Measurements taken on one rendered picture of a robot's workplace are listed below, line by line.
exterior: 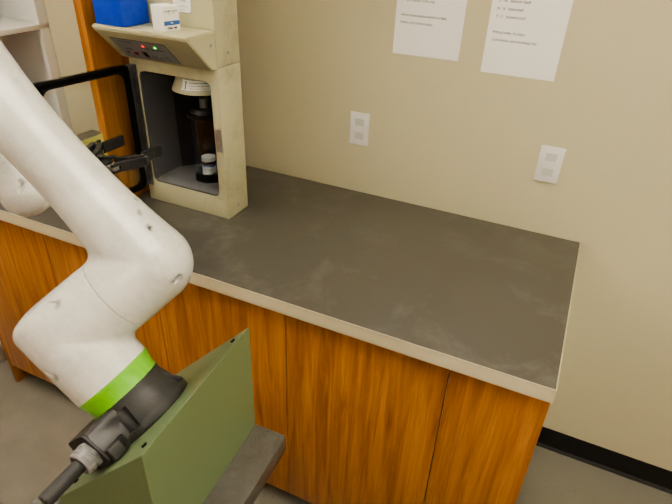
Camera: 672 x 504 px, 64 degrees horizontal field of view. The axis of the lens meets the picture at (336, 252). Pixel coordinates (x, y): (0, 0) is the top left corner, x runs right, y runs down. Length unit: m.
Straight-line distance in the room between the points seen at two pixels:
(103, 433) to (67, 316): 0.18
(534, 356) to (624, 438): 1.07
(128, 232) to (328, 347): 0.75
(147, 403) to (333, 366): 0.70
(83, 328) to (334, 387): 0.84
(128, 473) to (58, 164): 0.44
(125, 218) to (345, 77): 1.19
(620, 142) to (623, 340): 0.69
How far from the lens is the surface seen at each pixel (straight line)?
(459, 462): 1.56
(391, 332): 1.32
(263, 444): 1.08
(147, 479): 0.82
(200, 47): 1.55
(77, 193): 0.87
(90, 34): 1.79
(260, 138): 2.14
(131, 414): 0.90
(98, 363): 0.89
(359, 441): 1.65
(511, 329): 1.40
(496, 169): 1.83
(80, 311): 0.87
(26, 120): 0.90
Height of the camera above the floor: 1.78
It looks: 32 degrees down
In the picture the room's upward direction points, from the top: 2 degrees clockwise
